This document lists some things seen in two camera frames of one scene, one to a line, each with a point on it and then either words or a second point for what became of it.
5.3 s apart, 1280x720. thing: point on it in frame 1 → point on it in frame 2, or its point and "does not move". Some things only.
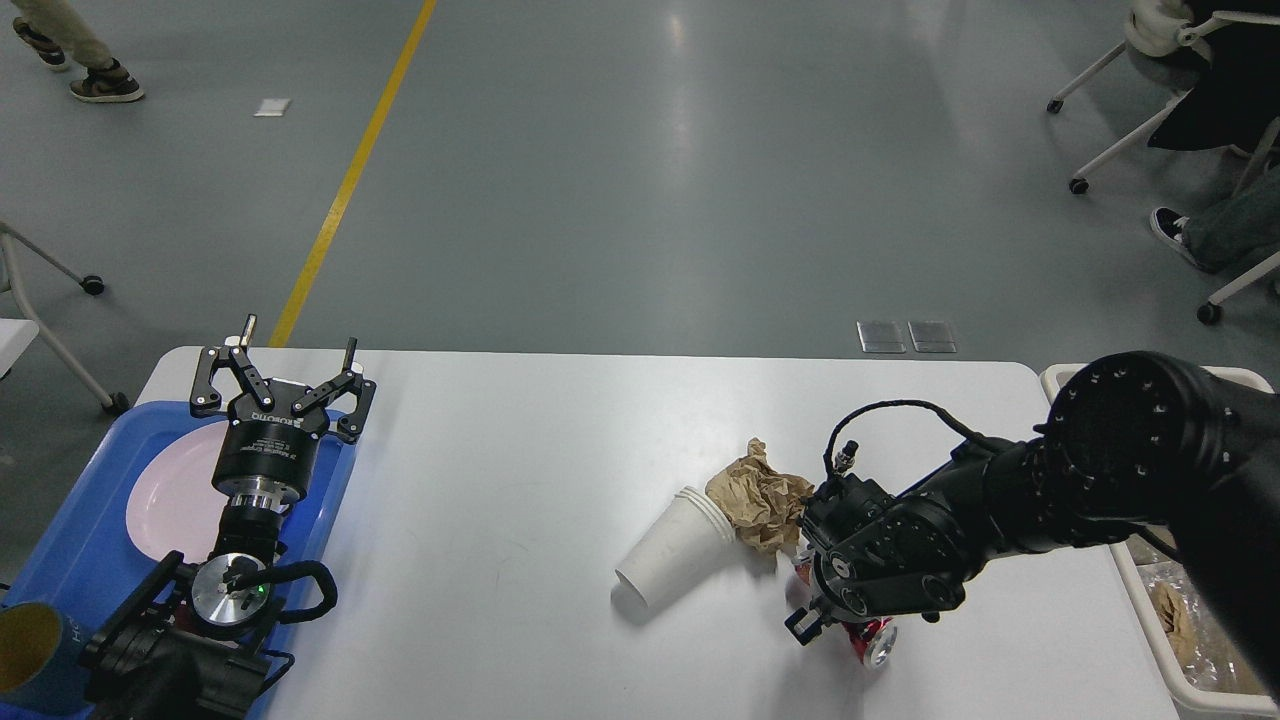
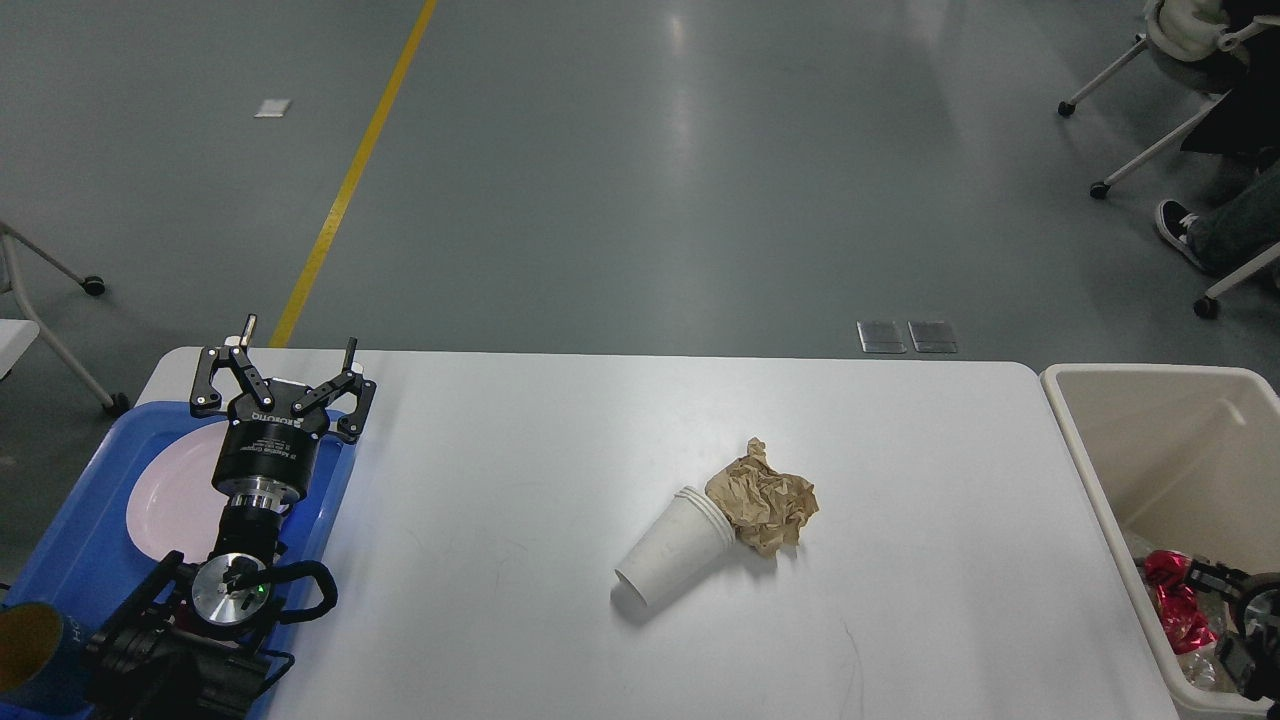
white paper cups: [691, 530] does not move
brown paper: [761, 504] does not move
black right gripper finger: [804, 625] → [1208, 577]
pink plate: [175, 505] does not move
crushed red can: [873, 639] → [1186, 628]
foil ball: [1207, 653] does not move
